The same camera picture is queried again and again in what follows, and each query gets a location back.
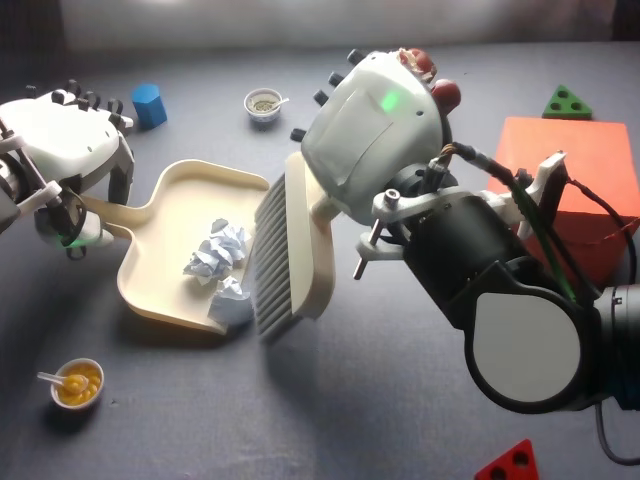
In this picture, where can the red triangle block with holes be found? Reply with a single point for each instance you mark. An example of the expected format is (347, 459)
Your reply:
(515, 462)

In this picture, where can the toy bowl of green soup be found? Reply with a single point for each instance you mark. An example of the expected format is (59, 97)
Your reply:
(262, 107)

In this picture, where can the toy bowl of yellow corn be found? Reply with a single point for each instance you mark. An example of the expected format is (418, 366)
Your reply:
(77, 385)

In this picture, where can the grey table cloth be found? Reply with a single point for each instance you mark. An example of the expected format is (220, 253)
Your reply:
(250, 410)

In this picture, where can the white backdrop sheet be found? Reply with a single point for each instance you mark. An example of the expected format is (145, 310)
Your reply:
(320, 20)

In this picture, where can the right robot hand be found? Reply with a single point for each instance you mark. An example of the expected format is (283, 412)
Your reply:
(370, 130)

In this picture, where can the green triangle block with holes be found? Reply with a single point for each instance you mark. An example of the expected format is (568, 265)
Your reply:
(567, 105)

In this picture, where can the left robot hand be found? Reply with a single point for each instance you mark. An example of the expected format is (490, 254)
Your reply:
(65, 135)

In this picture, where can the blue hexagonal block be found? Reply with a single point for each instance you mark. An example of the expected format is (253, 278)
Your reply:
(149, 107)

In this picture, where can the orange box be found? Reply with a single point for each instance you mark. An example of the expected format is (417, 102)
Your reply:
(560, 145)

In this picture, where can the cream plastic dustpan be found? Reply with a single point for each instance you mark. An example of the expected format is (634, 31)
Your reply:
(165, 235)

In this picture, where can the toy cupcake with red hearts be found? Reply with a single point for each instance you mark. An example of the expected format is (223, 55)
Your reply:
(417, 62)

